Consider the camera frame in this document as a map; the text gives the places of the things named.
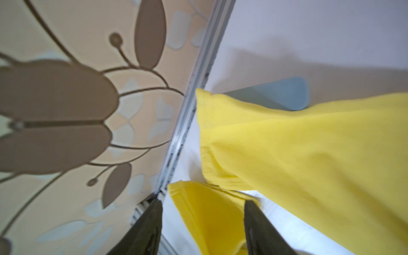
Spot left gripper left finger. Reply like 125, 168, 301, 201
108, 199, 163, 255

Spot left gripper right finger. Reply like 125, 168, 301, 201
244, 200, 296, 255

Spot yellow trousers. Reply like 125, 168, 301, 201
168, 89, 408, 255

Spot light blue stapler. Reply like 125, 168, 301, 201
225, 77, 310, 111

